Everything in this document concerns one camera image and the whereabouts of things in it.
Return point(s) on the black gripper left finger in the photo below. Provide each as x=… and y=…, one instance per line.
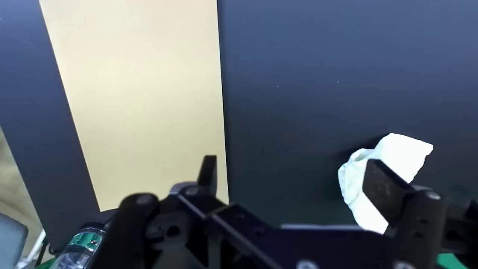
x=208, y=173

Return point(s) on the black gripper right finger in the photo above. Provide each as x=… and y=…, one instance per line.
x=383, y=188

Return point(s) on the white cloth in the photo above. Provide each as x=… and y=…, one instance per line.
x=401, y=149

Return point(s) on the green labelled shiny object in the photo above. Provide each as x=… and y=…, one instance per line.
x=84, y=241

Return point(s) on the black plastic bin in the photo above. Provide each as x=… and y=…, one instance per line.
x=35, y=124

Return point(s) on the grey rounded object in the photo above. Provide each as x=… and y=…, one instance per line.
x=11, y=244

